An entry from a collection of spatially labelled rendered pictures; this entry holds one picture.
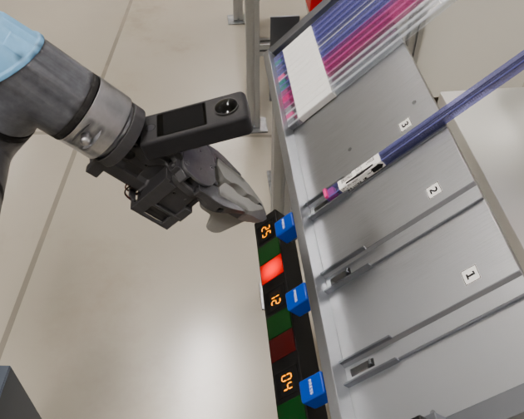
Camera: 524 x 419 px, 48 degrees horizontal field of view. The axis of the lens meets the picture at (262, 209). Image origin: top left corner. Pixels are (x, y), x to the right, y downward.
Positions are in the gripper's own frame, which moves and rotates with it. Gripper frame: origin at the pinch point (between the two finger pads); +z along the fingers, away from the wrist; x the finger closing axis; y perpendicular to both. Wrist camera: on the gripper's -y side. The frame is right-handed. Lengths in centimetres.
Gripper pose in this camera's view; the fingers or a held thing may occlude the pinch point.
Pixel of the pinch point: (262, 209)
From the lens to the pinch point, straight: 71.2
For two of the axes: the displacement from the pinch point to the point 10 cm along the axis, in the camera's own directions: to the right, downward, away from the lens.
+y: -7.2, 5.3, 4.4
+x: 1.0, 7.1, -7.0
